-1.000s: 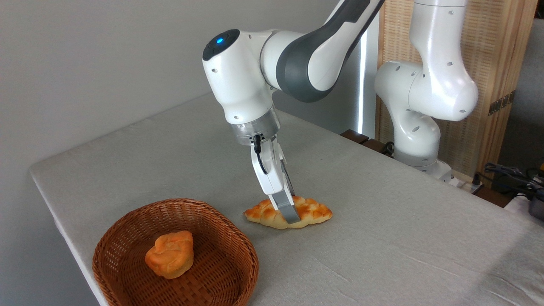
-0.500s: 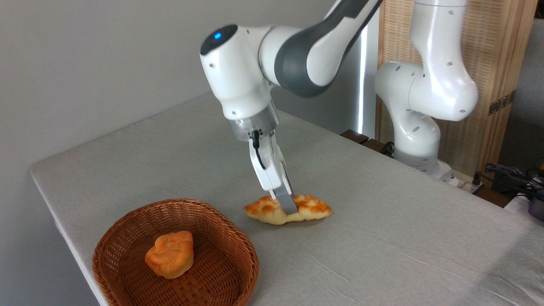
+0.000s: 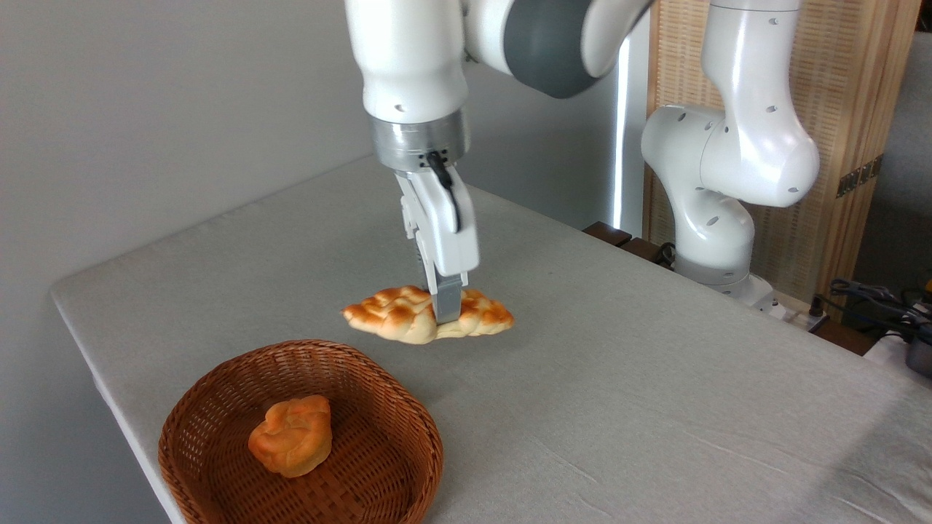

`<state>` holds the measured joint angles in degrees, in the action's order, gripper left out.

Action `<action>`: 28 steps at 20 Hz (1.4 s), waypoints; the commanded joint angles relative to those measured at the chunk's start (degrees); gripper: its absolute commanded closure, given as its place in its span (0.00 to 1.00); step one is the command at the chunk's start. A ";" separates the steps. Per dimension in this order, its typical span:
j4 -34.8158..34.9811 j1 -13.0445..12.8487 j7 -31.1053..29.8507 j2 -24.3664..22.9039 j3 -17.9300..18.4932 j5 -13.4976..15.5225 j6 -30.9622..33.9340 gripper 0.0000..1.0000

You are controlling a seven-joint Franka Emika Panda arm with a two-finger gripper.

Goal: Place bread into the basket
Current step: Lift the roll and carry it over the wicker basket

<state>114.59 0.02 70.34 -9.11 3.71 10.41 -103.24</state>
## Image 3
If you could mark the dark brown wooden block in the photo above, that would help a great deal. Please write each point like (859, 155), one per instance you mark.
(644, 249)
(608, 233)

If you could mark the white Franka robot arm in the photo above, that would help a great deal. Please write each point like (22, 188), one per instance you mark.
(408, 58)

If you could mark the brown wicker basket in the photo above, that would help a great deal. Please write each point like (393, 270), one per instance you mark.
(378, 451)

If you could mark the white vertical light strip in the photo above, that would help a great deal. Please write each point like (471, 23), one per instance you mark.
(620, 145)

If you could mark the round orange bread roll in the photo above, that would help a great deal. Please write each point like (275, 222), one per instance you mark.
(291, 437)

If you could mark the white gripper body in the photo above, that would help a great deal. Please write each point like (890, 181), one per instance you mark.
(448, 240)

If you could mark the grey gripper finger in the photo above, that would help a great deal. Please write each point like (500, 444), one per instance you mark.
(425, 268)
(448, 300)

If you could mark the long braided bread loaf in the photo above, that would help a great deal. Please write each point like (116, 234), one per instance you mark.
(389, 314)

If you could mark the grey tablecloth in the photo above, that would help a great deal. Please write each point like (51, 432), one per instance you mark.
(655, 407)

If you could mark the white power strip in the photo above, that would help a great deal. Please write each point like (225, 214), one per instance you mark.
(797, 314)

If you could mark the metal screen hinge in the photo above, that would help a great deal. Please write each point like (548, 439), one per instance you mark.
(859, 176)

